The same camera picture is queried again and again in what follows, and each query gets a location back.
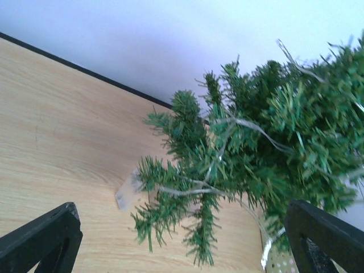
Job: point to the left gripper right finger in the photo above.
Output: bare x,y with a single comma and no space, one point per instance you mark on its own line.
319,240

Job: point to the green perforated plastic basket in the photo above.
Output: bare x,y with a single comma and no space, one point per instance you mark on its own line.
275,260

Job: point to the small green christmas tree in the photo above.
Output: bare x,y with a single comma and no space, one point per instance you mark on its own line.
256,142

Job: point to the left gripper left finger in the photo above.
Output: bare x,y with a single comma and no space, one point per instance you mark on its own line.
49,243

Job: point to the clear plastic battery box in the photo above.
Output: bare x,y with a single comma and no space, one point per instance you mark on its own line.
129,191

